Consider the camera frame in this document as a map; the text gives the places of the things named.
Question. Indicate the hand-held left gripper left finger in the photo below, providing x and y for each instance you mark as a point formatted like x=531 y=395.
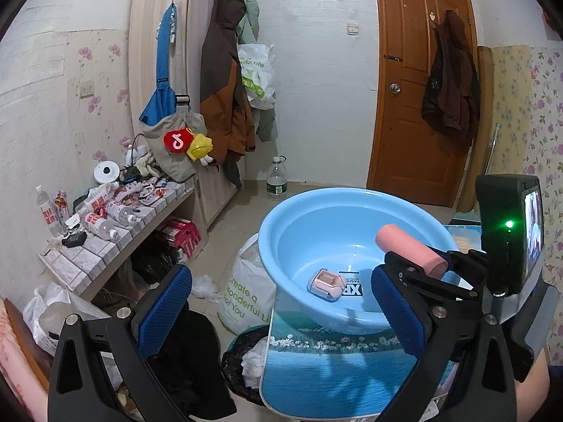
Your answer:
x=165 y=312

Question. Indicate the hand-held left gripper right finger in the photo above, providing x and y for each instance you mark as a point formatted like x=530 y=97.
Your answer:
x=398 y=312

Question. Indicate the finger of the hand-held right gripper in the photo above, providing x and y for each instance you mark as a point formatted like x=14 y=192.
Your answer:
x=468 y=261
x=435 y=288

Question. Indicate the pink roll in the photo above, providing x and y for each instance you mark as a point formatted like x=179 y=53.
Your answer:
x=409 y=246

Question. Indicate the light blue plastic basin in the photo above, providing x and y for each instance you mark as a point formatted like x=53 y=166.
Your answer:
x=308 y=237

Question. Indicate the blue grey shoulder bag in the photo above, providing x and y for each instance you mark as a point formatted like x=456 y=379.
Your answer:
x=160 y=96

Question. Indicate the person's right forearm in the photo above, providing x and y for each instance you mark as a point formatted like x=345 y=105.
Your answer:
x=534 y=395

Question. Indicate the printed blue desktop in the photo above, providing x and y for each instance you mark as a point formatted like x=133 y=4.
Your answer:
x=334 y=373

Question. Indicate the crumpled white tissue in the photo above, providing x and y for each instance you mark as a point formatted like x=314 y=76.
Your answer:
x=204 y=288

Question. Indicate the black plastic bag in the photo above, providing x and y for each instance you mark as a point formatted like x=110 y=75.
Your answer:
x=154 y=259

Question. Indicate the black cloth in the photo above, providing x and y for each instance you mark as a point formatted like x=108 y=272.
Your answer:
x=193 y=373

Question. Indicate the small pink case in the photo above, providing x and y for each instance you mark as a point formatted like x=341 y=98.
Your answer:
x=325 y=283

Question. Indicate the red cardboard box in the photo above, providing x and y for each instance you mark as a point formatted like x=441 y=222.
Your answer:
x=180 y=235

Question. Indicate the large white printed shopping bag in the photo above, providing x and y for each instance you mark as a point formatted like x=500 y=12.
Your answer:
x=246 y=290

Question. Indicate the black trash bin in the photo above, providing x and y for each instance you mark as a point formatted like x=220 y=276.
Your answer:
x=233 y=369

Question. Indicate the tiled shelf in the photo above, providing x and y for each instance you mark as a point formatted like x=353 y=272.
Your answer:
x=88 y=263

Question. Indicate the pile of red label bottles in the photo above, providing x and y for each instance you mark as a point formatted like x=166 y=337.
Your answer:
x=101 y=220

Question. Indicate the black pouch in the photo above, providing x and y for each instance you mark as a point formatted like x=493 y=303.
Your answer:
x=74 y=240

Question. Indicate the crumpled white plastic bag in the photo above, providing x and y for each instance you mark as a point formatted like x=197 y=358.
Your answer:
x=48 y=316

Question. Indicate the brown wooden door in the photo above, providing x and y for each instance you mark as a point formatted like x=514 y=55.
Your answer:
x=409 y=118

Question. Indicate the dark brown jacket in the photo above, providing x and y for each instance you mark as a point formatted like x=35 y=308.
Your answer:
x=448 y=88

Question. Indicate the white round device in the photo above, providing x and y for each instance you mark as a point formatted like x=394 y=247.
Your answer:
x=106 y=172

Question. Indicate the pink blanket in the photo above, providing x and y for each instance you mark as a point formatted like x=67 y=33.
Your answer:
x=17 y=369

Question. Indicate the yellow plush charm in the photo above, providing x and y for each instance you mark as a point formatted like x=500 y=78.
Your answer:
x=200 y=147

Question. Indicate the red plush charm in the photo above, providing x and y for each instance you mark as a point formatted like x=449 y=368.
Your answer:
x=177 y=141

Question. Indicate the large clear water bottle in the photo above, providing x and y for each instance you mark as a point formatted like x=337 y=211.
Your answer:
x=277 y=180

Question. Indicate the brown orange jacket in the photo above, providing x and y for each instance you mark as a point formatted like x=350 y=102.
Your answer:
x=220 y=74

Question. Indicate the white green print plastic bag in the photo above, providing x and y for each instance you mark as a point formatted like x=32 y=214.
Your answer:
x=257 y=74

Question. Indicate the light wooden wardrobe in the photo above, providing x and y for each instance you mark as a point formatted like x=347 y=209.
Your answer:
x=149 y=30

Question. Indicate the white wall socket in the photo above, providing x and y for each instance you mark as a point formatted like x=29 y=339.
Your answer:
x=87 y=88

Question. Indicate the white light switch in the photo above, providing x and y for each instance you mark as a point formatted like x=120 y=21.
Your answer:
x=352 y=30

